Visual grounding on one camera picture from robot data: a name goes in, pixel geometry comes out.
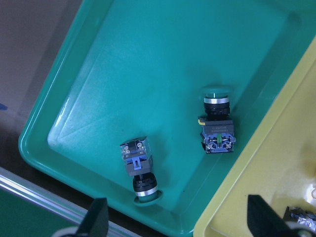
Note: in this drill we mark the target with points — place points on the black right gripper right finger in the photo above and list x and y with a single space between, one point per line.
263 221

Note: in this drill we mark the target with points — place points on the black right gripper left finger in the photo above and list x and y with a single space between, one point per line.
96 220

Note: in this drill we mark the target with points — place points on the yellow push button switch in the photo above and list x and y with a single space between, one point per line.
301 222

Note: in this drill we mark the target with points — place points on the green push button switch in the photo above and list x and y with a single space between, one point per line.
138 162

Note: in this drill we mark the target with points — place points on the yellow plastic tray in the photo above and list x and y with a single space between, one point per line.
278 163

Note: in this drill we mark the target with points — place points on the green conveyor belt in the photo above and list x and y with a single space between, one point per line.
27 210

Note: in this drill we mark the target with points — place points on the green plastic tray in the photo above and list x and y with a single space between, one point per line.
134 68

